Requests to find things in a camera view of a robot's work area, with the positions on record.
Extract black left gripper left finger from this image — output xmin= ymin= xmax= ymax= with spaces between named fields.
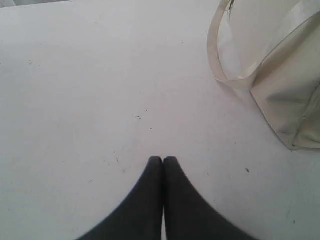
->
xmin=80 ymin=156 xmax=163 ymax=240

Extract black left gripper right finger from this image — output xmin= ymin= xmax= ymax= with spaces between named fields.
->
xmin=163 ymin=156 xmax=254 ymax=240

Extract cream canvas duffel bag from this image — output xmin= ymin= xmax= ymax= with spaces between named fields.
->
xmin=207 ymin=0 xmax=320 ymax=150

